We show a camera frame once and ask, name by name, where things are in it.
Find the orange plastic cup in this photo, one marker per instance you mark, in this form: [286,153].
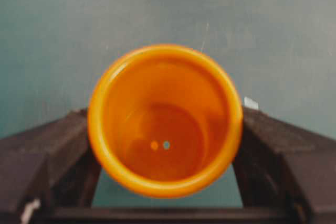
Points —
[165,121]

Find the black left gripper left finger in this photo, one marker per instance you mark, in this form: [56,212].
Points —
[52,163]

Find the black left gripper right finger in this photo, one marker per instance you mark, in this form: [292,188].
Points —
[285,166]

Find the small white tape piece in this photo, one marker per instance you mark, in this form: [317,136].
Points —
[250,103]

